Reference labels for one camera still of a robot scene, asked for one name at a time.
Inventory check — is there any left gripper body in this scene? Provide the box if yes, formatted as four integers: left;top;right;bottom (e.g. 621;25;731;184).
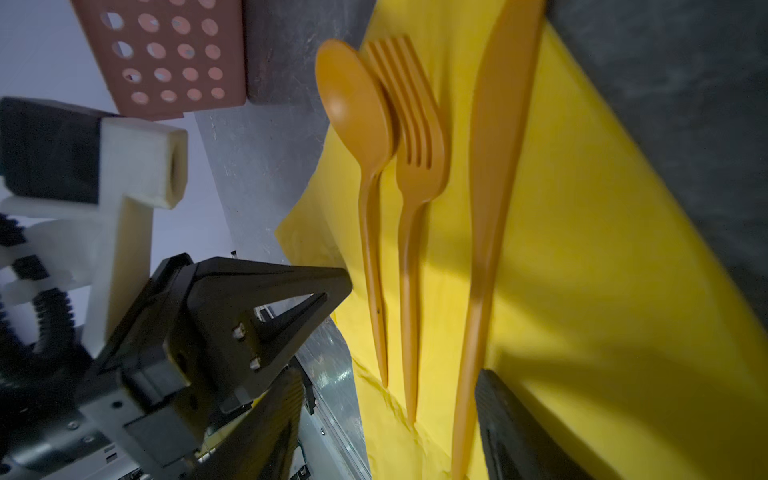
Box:
1;254;252;479

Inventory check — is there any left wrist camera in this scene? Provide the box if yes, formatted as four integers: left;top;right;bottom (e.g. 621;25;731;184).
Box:
1;97;188;356

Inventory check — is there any pink plastic basket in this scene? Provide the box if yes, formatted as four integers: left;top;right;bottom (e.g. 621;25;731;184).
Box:
71;0;246;120

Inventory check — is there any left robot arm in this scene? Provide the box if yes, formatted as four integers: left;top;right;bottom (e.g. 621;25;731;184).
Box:
1;218;352;479

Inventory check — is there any yellow plastic spoon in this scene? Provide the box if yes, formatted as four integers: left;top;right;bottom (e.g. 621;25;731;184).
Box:
315;39;394;386

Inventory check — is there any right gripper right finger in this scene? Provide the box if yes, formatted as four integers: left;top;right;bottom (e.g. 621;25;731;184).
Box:
475;369;590;479

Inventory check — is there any yellow plastic fork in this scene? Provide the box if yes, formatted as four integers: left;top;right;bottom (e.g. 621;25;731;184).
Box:
365;36;450;424

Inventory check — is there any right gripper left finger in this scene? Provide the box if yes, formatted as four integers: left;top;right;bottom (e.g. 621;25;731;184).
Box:
188;367;305;479

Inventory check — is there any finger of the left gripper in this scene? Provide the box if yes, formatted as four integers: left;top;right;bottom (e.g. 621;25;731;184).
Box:
187;257;352;413

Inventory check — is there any yellow plastic knife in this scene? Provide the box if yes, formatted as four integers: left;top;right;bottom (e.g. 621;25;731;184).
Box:
451;1;546;479

